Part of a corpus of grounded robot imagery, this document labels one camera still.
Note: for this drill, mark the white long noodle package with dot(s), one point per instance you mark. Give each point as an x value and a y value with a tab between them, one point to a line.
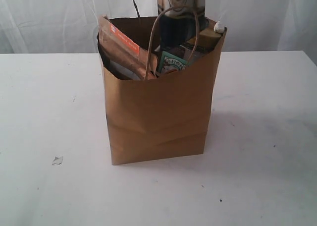
178	24

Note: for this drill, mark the brown pouch with orange label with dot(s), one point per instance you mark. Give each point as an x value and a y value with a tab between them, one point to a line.
120	40

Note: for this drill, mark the white candy top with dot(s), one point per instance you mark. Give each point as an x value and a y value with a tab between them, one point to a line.
219	28

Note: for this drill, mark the brown paper bag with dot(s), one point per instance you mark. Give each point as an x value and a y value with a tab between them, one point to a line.
164	117

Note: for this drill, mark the nut jar with gold lid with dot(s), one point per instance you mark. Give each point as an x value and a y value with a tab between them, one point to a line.
178	58

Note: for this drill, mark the white curtain backdrop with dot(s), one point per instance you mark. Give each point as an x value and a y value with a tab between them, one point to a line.
70	26

